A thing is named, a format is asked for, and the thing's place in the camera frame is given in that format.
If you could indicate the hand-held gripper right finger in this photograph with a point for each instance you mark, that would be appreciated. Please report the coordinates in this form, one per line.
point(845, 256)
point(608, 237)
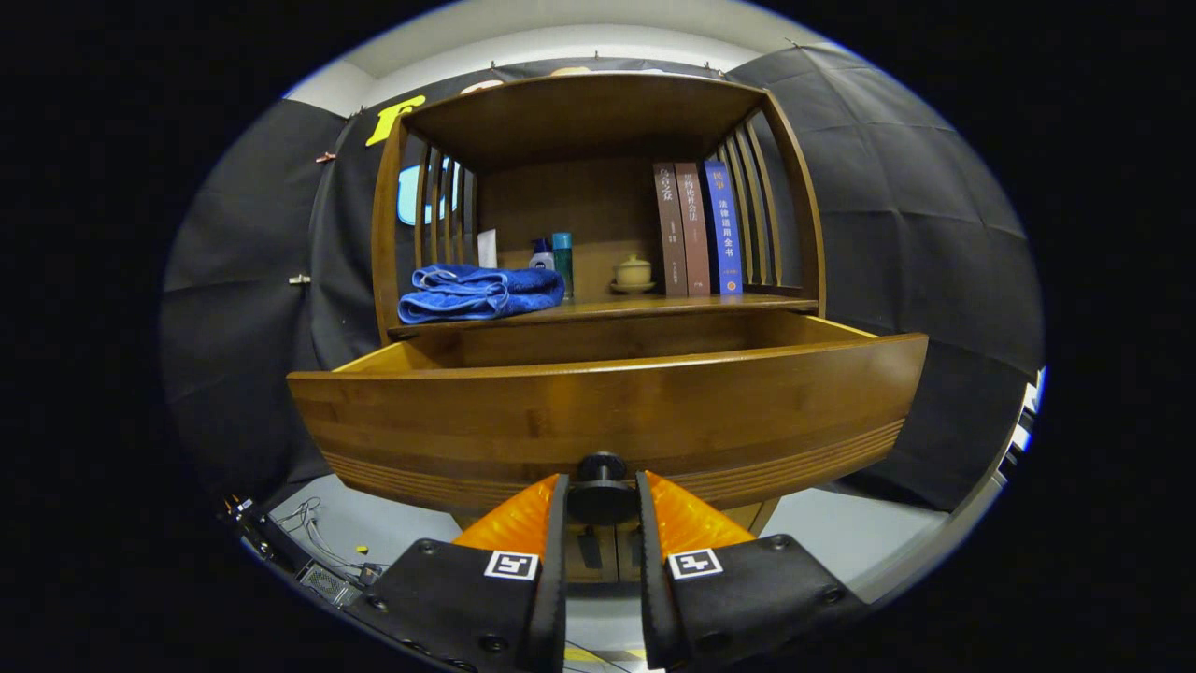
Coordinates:
point(651, 579)

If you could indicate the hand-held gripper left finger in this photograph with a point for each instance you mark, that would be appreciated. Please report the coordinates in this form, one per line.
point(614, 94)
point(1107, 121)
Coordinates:
point(556, 579)

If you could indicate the wooden cabinet door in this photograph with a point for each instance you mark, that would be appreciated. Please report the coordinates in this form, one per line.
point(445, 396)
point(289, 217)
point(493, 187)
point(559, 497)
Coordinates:
point(609, 570)
point(623, 573)

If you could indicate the wooden countertop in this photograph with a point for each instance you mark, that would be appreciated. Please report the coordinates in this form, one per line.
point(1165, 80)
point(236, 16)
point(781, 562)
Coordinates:
point(635, 305)

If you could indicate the wooden cabinet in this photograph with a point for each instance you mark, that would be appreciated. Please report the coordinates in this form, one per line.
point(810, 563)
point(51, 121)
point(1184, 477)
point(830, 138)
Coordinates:
point(561, 206)

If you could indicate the dark electronic device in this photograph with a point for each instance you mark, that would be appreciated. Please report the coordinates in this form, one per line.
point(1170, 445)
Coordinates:
point(280, 551)

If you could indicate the blue folded towel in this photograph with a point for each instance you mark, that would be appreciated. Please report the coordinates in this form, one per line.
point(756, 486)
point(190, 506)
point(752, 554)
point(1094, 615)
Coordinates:
point(467, 294)

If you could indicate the beige lidded teacup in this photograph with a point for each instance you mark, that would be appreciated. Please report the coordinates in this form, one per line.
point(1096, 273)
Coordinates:
point(633, 274)

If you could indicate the teal bottle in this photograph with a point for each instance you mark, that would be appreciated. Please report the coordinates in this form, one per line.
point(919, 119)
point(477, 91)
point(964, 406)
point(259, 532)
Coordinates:
point(562, 262)

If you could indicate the white blue lotion bottle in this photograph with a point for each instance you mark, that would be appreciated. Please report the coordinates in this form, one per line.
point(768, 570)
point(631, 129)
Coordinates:
point(541, 257)

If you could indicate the white tube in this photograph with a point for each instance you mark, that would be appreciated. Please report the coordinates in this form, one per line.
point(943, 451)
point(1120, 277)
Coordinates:
point(487, 248)

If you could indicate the dark brown book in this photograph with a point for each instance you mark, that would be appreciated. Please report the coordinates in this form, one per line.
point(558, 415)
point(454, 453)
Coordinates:
point(669, 234)

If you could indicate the reddish brown book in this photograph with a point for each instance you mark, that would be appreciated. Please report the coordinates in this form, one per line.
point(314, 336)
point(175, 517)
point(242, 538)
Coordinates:
point(693, 234)

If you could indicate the blue book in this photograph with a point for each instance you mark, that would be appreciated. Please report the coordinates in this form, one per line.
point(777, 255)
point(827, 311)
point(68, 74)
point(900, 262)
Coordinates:
point(724, 234)

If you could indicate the black backdrop cloth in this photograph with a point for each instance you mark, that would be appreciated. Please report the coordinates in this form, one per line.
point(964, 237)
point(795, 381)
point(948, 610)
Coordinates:
point(888, 234)

